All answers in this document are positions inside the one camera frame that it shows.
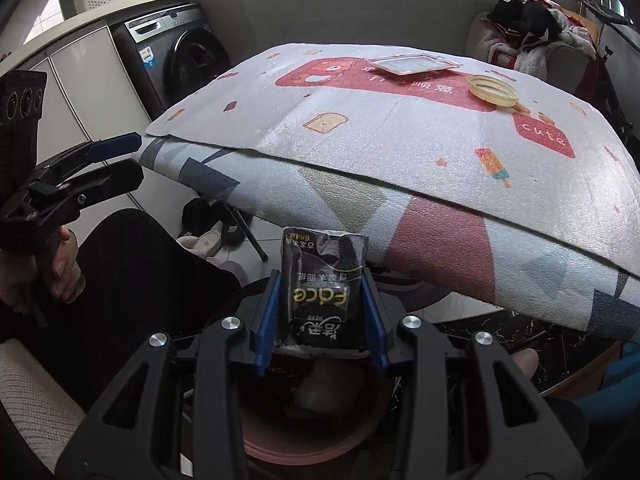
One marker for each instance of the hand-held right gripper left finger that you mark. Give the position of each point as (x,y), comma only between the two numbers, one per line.
(267,320)

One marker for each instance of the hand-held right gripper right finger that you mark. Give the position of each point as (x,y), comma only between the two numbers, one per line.
(376,320)

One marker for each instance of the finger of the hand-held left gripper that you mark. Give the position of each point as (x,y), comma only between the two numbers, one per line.
(112,144)
(112,177)

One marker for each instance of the black tissue packet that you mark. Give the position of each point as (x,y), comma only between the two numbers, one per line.
(320,290)

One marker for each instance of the brown trash bin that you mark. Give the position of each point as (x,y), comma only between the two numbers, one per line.
(310,440)

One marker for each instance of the person's left hand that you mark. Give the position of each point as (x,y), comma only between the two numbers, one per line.
(67,265)

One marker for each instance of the white cabinet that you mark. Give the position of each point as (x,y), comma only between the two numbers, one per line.
(85,90)

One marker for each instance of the beige slipper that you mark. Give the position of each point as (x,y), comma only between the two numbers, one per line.
(230,270)
(202,244)

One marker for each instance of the black tripod leg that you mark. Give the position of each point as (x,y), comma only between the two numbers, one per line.
(247,232)

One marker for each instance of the grey washing machine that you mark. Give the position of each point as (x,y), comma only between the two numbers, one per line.
(165,60)

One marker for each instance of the person's leg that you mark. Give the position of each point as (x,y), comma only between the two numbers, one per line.
(140,285)

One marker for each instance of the white printed foam mat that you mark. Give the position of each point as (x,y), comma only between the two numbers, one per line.
(400,160)

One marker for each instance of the beige knit cloth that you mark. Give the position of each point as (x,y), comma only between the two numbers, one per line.
(35,400)

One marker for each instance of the blue cloth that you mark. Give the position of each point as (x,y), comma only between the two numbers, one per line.
(615,385)

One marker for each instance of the yellow plastic lid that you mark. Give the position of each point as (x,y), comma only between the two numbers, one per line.
(492,92)

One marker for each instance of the clear rectangular plastic lid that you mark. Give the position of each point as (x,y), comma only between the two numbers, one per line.
(415,64)

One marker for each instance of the beige chair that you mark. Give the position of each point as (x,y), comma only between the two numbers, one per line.
(565,60)

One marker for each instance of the pile of clothes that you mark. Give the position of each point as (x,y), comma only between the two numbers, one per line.
(530,25)

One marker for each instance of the black exercise bike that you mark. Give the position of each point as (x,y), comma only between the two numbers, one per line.
(617,85)

